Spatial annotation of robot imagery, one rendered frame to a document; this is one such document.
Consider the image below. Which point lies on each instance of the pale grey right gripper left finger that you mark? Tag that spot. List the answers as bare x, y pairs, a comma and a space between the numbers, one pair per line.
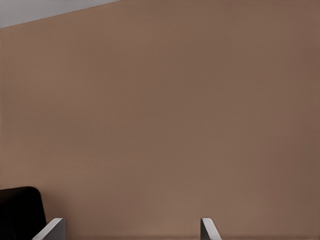
55, 231

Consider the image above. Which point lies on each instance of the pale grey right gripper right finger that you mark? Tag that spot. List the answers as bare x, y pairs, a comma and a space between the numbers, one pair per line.
207, 230

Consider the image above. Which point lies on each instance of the black rounded block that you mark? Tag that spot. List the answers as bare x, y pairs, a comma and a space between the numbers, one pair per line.
21, 212

